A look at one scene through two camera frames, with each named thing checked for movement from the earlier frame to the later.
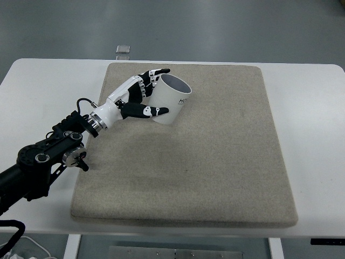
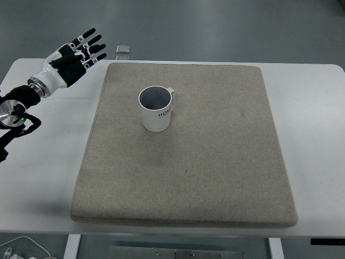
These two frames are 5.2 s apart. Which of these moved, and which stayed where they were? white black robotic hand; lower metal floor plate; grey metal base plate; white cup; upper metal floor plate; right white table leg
Moved: white black robotic hand; white cup
Stayed: right white table leg; grey metal base plate; lower metal floor plate; upper metal floor plate
